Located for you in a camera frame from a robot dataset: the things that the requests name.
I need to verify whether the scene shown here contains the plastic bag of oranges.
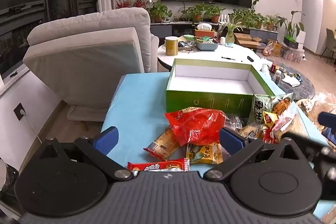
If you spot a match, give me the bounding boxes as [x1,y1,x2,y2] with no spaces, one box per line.
[262,40,277,57]

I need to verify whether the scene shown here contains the white air purifier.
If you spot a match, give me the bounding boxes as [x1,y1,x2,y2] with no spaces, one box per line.
[295,30,306,50]

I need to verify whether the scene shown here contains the white cable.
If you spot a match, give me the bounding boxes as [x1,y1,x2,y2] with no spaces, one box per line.
[24,113,43,144]

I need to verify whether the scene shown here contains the orange bread packet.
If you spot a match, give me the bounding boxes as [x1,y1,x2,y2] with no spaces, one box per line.
[143,126,185,162]

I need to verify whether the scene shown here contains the crumpled clear plastic bag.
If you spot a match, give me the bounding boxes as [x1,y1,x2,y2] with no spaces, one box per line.
[253,57,272,78]

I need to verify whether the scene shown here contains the red snack packet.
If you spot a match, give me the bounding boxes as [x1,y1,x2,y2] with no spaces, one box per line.
[127,158,190,178]

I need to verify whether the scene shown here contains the black wall socket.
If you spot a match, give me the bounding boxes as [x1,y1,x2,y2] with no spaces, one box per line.
[14,103,26,121]

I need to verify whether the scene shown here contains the red berry branches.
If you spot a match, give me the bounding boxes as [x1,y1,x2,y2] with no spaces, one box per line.
[115,0,151,10]

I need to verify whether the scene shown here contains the yellow tin can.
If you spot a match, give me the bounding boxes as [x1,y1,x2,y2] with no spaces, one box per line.
[165,36,179,57]

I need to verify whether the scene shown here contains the open brown cardboard box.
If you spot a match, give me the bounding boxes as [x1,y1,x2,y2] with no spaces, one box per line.
[233,33,263,49]

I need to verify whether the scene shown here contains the clear wrapped snack packet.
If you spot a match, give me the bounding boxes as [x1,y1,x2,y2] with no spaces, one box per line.
[225,114,248,133]

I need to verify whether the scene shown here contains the clear rice cracker packet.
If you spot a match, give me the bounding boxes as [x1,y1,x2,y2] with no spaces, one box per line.
[238,122,265,140]

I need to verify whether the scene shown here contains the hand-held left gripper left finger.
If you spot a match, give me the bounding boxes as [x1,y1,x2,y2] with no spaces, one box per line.
[39,126,134,182]

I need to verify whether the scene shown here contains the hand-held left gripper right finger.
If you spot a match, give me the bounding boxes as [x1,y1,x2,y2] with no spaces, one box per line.
[204,128,302,182]

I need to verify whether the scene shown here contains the tall leafy plant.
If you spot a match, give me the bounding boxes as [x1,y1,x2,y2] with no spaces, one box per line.
[277,10,305,39]

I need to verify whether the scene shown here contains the white round table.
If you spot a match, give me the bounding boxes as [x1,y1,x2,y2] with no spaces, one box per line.
[157,42,266,73]

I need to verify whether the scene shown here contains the dark marble round table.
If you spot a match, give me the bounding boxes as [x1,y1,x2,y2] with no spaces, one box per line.
[262,60,316,102]

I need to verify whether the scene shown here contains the yellow cardboard box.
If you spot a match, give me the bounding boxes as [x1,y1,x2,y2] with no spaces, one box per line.
[270,42,283,57]

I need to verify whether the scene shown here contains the green chip snack packet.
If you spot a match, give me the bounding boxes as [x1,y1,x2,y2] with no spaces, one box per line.
[253,93,294,125]

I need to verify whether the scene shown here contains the potted green plant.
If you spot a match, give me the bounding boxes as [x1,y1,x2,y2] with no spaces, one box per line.
[264,15,279,31]
[181,4,206,22]
[146,2,173,23]
[205,5,226,24]
[230,9,265,30]

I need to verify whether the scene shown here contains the beige armchair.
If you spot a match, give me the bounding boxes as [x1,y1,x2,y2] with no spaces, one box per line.
[23,7,159,123]

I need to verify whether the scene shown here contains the dark wrapped candy pile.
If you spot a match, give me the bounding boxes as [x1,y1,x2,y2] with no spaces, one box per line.
[178,40,196,50]

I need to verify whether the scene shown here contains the glass vase with plant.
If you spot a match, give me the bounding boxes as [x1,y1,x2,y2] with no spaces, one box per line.
[218,16,246,44]

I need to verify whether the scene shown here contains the yellow green bean packet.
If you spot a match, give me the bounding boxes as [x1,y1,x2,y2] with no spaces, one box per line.
[186,143,223,165]

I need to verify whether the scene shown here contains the green black box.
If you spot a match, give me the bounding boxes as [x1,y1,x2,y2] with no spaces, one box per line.
[283,35,299,48]

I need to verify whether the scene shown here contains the green cardboard box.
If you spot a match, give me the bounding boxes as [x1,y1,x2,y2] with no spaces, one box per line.
[166,58,277,119]

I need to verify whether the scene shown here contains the white paper sheet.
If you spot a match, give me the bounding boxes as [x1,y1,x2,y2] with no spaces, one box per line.
[282,74,301,87]

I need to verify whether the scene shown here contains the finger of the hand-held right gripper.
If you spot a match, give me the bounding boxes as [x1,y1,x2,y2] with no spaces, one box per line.
[285,127,336,152]
[318,111,336,130]

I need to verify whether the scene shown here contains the clear storage boxes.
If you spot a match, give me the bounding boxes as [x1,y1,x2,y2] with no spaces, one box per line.
[280,47,305,63]

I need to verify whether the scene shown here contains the clear bag of bread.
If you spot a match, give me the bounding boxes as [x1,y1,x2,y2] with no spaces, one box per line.
[296,92,336,123]

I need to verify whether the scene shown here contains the grey dining chair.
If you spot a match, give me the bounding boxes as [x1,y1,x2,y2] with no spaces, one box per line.
[321,28,336,64]

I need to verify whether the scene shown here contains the orange tissue box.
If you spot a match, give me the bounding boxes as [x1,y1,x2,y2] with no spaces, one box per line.
[194,24,216,38]

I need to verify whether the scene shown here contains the blue grey plastic basket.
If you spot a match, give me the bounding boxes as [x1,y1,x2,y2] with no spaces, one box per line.
[195,39,220,51]

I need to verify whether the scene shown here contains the red plastic snack bag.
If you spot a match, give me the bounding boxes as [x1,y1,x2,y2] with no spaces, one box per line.
[165,109,227,147]

